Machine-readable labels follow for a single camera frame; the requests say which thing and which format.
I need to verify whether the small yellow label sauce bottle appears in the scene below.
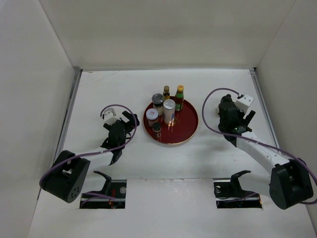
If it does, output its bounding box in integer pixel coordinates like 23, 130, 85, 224
163, 85, 170, 101

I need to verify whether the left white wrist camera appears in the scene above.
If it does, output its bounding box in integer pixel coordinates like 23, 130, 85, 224
101, 107, 119, 125

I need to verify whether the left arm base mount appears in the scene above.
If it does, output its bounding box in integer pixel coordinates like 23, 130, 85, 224
79, 171, 127, 209

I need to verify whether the white bottle black cap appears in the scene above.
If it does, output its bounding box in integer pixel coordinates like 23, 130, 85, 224
220, 94, 233, 103

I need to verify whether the silver lid tall canister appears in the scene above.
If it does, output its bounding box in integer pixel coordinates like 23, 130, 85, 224
163, 99, 175, 124

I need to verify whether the salt grinder black cap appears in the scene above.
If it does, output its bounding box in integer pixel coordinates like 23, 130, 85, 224
152, 93, 164, 116

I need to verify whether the jar with white red lid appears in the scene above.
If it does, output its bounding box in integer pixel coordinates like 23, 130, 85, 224
146, 108, 159, 127

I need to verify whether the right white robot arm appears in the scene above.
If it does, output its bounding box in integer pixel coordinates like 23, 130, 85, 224
218, 95, 314, 210

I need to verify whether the red round tray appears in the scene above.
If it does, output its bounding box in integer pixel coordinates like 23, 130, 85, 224
143, 100, 199, 145

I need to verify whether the yellow cap chili sauce bottle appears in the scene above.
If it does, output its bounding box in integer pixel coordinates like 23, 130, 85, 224
174, 85, 184, 112

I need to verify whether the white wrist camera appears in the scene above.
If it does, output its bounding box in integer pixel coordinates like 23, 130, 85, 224
101, 107, 119, 125
234, 94, 254, 113

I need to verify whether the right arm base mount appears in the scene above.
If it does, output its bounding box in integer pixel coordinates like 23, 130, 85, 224
213, 170, 262, 209

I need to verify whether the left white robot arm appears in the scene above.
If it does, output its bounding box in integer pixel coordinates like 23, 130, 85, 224
39, 108, 140, 203

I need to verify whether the small black cap pepper bottle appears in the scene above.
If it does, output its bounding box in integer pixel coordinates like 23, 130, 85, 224
153, 122, 161, 138

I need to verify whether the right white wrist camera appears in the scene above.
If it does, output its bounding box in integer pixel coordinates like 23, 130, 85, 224
234, 94, 254, 113

